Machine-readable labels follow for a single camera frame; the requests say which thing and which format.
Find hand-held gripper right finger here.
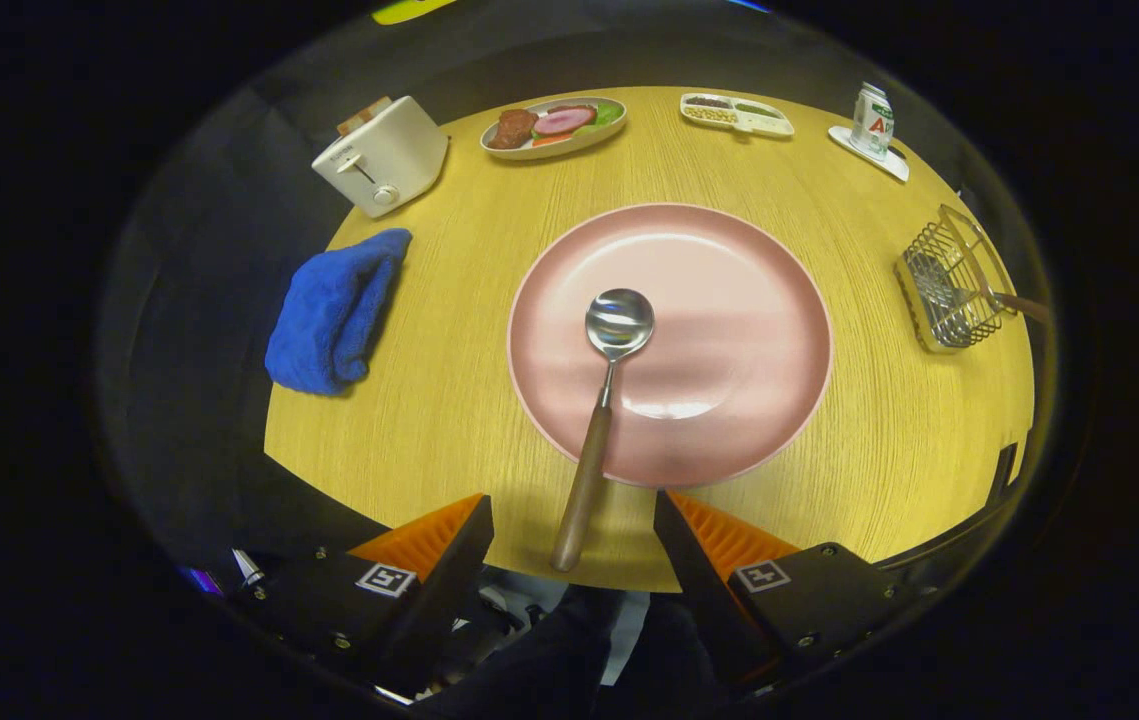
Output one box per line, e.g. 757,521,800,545
653,488,916,691

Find white toaster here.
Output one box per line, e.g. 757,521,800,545
311,96,450,219

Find white divided dish with beans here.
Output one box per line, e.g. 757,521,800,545
679,92,796,139

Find wooden-handled metal fork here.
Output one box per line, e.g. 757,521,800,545
914,255,1055,327

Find toast slices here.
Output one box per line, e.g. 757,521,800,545
336,96,393,137

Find white square coaster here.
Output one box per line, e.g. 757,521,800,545
827,124,911,183

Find wooden-handled metal spoon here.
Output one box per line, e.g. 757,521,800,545
549,288,656,573

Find white drink bottle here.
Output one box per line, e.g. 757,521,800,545
849,82,896,161

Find plate of meat and vegetables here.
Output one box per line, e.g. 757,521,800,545
480,96,628,161

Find blue towel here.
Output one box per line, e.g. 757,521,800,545
264,228,414,397

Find pink plate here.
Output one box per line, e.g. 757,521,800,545
507,203,835,489

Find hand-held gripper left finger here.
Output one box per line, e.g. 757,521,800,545
229,493,496,701

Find metal wire basket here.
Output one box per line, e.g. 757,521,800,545
893,204,1018,354

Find black table clamp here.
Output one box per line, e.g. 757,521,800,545
989,443,1022,501

